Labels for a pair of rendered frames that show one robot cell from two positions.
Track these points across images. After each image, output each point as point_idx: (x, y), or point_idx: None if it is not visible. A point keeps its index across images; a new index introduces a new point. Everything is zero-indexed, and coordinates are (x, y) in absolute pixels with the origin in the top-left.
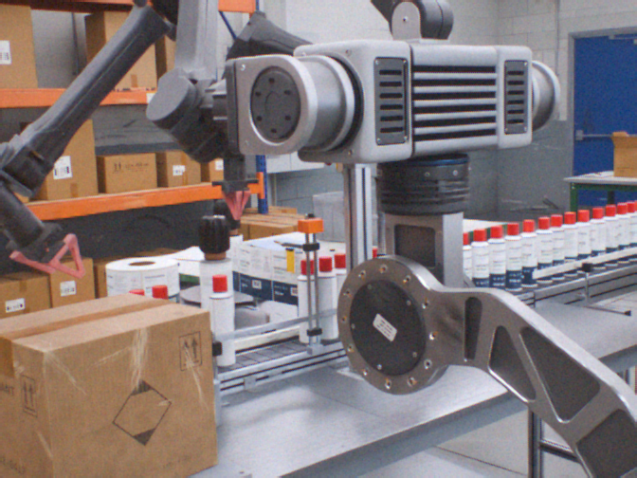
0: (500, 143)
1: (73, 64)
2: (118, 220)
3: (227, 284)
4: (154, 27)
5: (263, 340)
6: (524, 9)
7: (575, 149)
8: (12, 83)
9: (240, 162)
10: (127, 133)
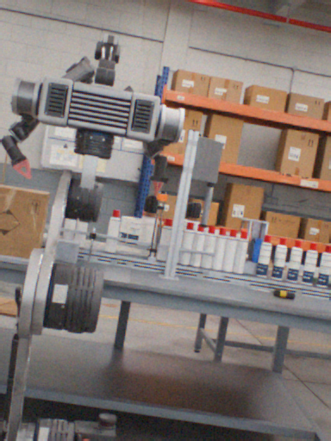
0: (127, 133)
1: (276, 159)
2: None
3: (150, 229)
4: None
5: (138, 251)
6: None
7: None
8: (222, 159)
9: (159, 168)
10: (300, 206)
